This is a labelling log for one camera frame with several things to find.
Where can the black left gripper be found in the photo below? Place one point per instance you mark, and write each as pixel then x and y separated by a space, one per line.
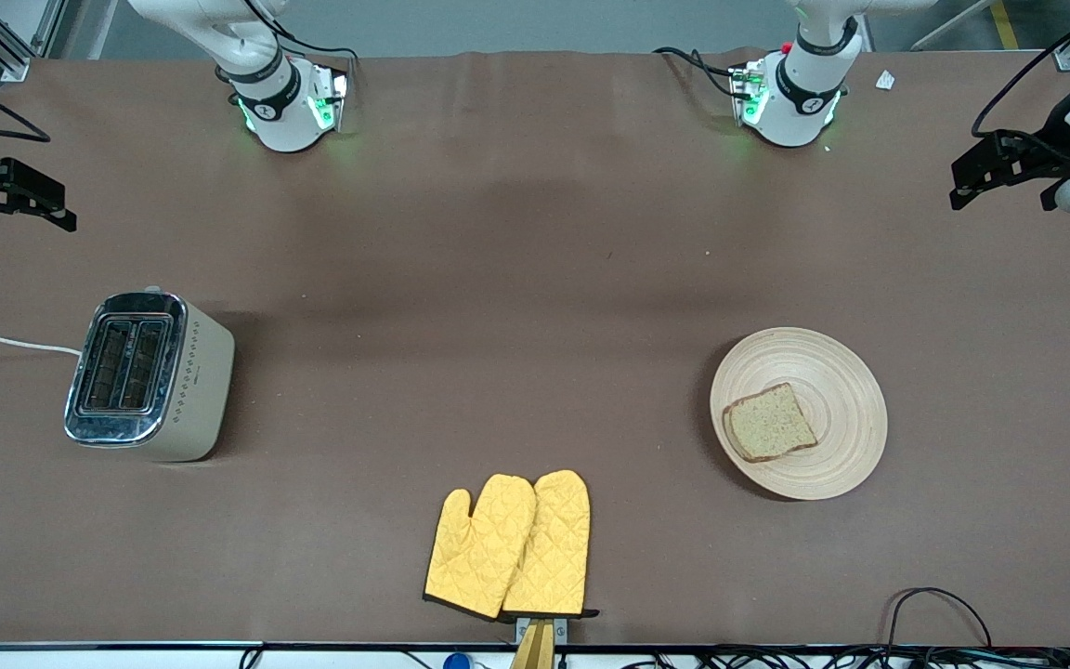
pixel 1052 143

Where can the round light wooden plate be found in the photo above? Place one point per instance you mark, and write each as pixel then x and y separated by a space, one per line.
pixel 841 372

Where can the slice of brown-crust bread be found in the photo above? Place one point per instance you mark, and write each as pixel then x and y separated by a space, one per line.
pixel 770 423

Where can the beige chrome two-slot toaster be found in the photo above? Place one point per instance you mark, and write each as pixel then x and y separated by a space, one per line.
pixel 191 381

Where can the small white paper scrap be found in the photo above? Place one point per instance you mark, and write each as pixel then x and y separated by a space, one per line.
pixel 885 80

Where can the yellow quilted oven mitt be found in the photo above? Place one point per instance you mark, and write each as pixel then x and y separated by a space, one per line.
pixel 475 548
pixel 558 548

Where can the small blue round object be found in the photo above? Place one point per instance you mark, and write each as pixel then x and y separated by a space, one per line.
pixel 456 662

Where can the yellow wooden stick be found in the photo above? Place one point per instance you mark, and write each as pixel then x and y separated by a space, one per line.
pixel 533 655

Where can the small metal bracket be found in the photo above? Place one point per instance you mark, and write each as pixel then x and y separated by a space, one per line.
pixel 558 632

